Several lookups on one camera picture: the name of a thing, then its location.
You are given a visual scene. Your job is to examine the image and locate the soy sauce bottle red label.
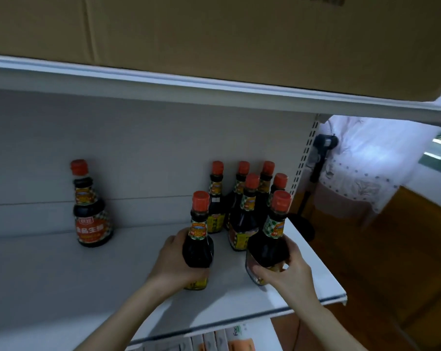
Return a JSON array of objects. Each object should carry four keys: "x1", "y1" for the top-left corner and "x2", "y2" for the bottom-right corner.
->
[{"x1": 70, "y1": 159, "x2": 114, "y2": 248}]

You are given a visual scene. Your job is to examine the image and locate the white dotted cloth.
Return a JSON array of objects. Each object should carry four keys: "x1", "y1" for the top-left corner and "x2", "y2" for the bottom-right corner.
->
[{"x1": 308, "y1": 115, "x2": 441, "y2": 217}]

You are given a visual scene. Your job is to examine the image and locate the black floor stand device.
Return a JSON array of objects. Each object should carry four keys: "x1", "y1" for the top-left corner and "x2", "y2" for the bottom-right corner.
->
[{"x1": 286, "y1": 134, "x2": 339, "y2": 242}]

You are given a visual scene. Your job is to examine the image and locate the person's right forearm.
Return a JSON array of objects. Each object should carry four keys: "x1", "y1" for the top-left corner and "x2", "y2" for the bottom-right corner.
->
[{"x1": 297, "y1": 299, "x2": 368, "y2": 351}]

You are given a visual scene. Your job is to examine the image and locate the person's right hand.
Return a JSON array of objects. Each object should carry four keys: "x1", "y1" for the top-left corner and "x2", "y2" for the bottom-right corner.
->
[{"x1": 250, "y1": 234, "x2": 318, "y2": 308}]

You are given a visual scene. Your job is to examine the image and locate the brown cardboard box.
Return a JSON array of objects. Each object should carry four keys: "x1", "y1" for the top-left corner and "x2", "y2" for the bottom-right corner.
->
[
  {"x1": 0, "y1": 0, "x2": 95, "y2": 65},
  {"x1": 85, "y1": 0, "x2": 441, "y2": 103}
]

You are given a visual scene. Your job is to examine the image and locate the white shelf board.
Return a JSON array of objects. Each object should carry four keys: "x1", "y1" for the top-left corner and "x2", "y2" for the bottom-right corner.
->
[
  {"x1": 0, "y1": 54, "x2": 441, "y2": 125},
  {"x1": 0, "y1": 218, "x2": 348, "y2": 351}
]

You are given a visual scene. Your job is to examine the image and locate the person's left hand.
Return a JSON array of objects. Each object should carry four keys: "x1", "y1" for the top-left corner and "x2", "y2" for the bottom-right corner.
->
[{"x1": 147, "y1": 227, "x2": 211, "y2": 293}]

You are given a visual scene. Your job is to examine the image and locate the soy sauce bottle yellow label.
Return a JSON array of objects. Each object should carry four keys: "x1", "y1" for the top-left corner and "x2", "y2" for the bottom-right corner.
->
[
  {"x1": 255, "y1": 161, "x2": 276, "y2": 220},
  {"x1": 224, "y1": 161, "x2": 251, "y2": 231},
  {"x1": 268, "y1": 173, "x2": 289, "y2": 206},
  {"x1": 245, "y1": 190, "x2": 293, "y2": 286},
  {"x1": 182, "y1": 191, "x2": 214, "y2": 291},
  {"x1": 207, "y1": 161, "x2": 227, "y2": 234},
  {"x1": 228, "y1": 173, "x2": 260, "y2": 252}
]

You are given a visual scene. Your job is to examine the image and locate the perforated white shelf upright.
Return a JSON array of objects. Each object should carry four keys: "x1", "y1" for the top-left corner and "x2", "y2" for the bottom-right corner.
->
[{"x1": 289, "y1": 114, "x2": 323, "y2": 198}]

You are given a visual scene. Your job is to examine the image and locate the window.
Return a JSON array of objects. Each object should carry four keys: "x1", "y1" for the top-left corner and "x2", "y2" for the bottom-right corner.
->
[{"x1": 418, "y1": 128, "x2": 441, "y2": 174}]

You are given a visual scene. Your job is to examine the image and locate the person's left forearm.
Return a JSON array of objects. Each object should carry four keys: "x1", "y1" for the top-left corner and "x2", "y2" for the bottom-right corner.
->
[{"x1": 74, "y1": 279, "x2": 170, "y2": 351}]

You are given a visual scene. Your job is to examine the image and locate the white shelf back panel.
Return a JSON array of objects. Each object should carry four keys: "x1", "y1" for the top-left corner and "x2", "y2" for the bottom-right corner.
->
[{"x1": 0, "y1": 88, "x2": 318, "y2": 239}]

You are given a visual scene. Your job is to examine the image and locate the row of white packets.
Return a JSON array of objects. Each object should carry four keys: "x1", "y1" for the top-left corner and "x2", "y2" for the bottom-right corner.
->
[{"x1": 127, "y1": 328, "x2": 230, "y2": 351}]

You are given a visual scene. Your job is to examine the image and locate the white printed package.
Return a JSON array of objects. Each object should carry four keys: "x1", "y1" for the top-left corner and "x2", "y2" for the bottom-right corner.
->
[{"x1": 230, "y1": 318, "x2": 284, "y2": 351}]

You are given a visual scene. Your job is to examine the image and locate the orange packet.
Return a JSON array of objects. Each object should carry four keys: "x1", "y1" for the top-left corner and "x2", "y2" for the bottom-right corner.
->
[{"x1": 227, "y1": 337, "x2": 257, "y2": 351}]

